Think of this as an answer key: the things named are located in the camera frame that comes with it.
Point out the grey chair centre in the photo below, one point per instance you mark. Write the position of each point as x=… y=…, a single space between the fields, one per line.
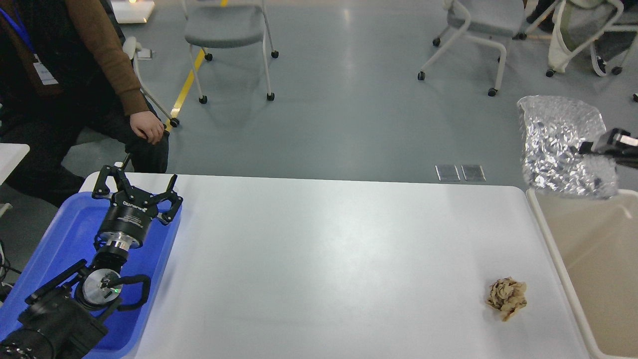
x=213 y=26

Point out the crumpled brown paper ball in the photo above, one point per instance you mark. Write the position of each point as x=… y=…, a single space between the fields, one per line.
x=507 y=296

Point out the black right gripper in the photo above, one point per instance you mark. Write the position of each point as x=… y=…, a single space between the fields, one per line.
x=617 y=142

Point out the seated person in brown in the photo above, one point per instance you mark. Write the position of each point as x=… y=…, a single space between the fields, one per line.
x=63 y=70

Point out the right floor outlet plate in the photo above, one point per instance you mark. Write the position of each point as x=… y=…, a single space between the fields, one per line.
x=473 y=173

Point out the white chair far right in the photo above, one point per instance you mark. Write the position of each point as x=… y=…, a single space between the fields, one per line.
x=601 y=26

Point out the floor outlet plate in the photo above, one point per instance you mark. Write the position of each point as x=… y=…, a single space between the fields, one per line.
x=447 y=173
x=473 y=173

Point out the grey chair right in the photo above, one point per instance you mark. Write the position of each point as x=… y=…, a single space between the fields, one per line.
x=481 y=22

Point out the person's hand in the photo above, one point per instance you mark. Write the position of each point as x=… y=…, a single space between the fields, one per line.
x=147 y=126

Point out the white chair behind person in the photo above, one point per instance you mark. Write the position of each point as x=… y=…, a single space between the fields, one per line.
x=138 y=56

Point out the beige plastic bin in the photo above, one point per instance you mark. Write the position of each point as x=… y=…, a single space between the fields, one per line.
x=594 y=247

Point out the left floor outlet plate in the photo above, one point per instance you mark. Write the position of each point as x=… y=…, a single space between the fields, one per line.
x=447 y=173

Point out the grey chair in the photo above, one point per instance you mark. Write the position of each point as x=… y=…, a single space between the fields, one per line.
x=481 y=22
x=213 y=26

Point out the white box on floor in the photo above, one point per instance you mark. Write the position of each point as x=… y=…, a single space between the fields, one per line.
x=132 y=11

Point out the white side table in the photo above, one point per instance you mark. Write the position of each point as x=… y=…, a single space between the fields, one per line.
x=10 y=156

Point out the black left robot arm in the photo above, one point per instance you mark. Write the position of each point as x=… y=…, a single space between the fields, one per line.
x=88 y=289

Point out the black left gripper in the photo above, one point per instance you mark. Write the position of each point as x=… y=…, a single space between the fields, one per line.
x=128 y=220

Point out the silver foil bag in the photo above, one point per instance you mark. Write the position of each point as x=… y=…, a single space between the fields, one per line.
x=553 y=130

